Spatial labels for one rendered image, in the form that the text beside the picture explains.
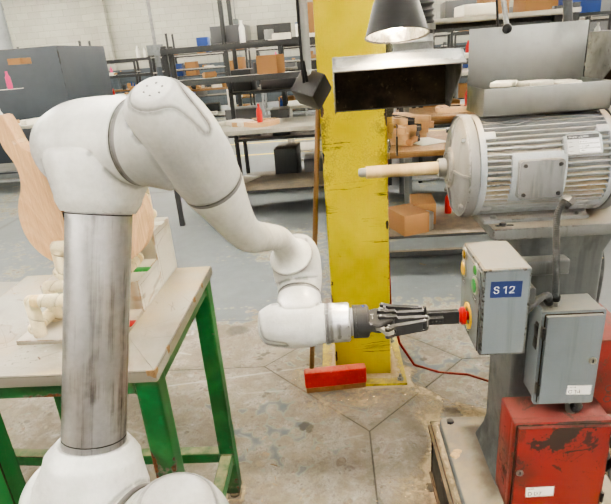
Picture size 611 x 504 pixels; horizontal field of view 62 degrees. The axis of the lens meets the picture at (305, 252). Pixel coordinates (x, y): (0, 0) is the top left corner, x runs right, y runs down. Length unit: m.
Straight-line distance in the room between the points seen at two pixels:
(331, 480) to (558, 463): 0.91
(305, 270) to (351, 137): 1.11
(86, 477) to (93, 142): 0.50
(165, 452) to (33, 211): 0.71
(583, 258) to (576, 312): 0.14
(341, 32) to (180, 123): 1.52
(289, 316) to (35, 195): 0.75
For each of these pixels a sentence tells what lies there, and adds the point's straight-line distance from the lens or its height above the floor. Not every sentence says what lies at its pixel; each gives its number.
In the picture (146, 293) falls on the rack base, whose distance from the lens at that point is 1.47.
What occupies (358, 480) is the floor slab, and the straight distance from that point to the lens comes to 2.17.
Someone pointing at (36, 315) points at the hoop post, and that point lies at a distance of 1.41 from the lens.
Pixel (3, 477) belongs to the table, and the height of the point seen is 0.61.
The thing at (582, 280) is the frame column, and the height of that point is 0.96.
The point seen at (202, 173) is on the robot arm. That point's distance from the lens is 0.74.
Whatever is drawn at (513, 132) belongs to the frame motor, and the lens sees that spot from 1.29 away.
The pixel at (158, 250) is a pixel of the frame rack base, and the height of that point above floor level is 1.04.
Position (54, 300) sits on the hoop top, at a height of 1.04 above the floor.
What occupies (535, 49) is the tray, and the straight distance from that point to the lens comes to 1.46.
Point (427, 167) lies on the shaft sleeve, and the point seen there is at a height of 1.26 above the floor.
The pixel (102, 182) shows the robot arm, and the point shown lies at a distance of 0.80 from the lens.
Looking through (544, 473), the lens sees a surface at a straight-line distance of 1.61.
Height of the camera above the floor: 1.55
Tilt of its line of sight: 21 degrees down
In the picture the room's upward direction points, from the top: 5 degrees counter-clockwise
